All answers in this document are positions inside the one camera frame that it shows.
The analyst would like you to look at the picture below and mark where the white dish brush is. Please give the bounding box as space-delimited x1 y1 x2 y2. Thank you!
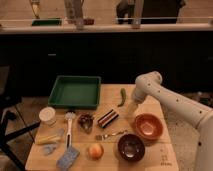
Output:
65 112 76 147

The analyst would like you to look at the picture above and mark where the orange apple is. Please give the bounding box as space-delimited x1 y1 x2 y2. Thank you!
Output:
88 143 104 159

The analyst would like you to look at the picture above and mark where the blue sponge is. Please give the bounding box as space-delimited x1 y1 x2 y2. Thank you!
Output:
56 146 80 171

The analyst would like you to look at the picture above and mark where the dark brown bowl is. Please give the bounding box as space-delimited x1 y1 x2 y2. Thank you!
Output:
117 134 145 162

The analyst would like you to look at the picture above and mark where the black office chair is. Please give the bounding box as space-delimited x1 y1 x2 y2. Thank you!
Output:
0 66 40 171

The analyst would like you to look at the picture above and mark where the orange bowl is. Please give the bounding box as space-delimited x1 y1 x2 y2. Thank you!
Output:
133 114 163 140

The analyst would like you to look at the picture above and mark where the small blue plastic piece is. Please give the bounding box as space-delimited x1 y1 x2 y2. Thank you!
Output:
42 144 57 155

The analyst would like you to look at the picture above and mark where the yellow banana toy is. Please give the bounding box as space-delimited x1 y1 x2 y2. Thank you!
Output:
35 129 64 145

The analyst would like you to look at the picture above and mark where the green box on shelf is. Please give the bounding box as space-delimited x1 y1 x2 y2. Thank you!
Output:
31 19 62 26

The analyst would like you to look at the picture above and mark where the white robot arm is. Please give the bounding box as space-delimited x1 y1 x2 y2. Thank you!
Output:
131 71 213 171

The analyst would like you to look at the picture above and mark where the green chili pepper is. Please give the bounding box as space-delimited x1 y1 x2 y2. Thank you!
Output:
117 88 126 107

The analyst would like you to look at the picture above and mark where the black red striped block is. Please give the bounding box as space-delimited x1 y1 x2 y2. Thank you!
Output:
97 110 119 128

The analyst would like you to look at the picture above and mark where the green plastic tray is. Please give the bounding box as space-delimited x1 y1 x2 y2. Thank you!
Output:
48 76 101 110

